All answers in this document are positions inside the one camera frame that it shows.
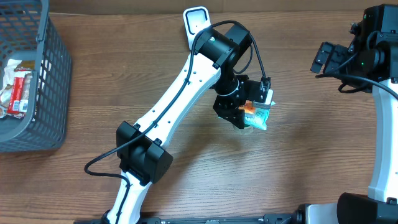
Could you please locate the orange small box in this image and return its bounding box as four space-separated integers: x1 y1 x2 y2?
239 100 256 116

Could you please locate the teal wet wipes pack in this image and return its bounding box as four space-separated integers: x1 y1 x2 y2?
244 108 271 131

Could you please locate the red snack bar packet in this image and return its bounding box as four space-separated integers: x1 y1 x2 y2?
7 70 32 115

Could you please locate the beige snack bag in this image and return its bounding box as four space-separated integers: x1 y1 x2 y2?
1 59 35 119

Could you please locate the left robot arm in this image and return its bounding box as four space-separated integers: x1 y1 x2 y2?
100 21 273 223

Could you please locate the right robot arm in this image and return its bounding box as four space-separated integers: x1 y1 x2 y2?
288 4 397 223

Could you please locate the white barcode scanner stand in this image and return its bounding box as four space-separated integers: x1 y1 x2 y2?
183 6 211 50

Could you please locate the grey plastic mesh basket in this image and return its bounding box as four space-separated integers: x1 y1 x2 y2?
1 0 72 152

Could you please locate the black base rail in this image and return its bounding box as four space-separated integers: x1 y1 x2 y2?
74 213 296 224

